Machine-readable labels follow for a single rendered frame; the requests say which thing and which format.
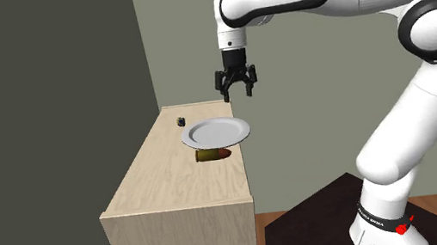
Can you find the white plate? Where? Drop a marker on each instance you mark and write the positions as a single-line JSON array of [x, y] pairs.
[[215, 133]]

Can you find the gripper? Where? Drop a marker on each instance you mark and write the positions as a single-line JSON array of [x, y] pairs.
[[234, 62]]

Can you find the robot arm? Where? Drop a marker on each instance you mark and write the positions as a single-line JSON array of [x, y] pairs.
[[431, 98]]

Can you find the brass and copper bullet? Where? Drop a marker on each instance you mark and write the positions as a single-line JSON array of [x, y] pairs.
[[212, 154]]

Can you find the light wooden cabinet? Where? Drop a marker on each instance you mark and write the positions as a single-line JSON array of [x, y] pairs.
[[179, 211]]

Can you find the small dark blue object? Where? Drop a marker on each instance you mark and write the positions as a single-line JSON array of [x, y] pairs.
[[180, 121]]

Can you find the dark robot stand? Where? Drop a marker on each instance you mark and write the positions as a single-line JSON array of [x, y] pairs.
[[313, 228]]

